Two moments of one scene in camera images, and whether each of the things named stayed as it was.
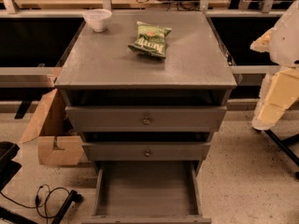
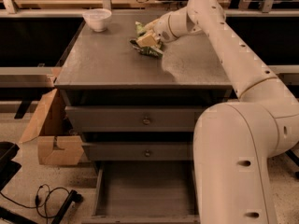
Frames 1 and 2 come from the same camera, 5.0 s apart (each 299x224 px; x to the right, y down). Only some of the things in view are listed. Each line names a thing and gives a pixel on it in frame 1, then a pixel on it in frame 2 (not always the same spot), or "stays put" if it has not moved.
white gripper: x=286 y=42 to x=163 y=28
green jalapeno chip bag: x=150 y=39 stays put
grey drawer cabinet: x=132 y=105 stays put
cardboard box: x=59 y=143 stays put
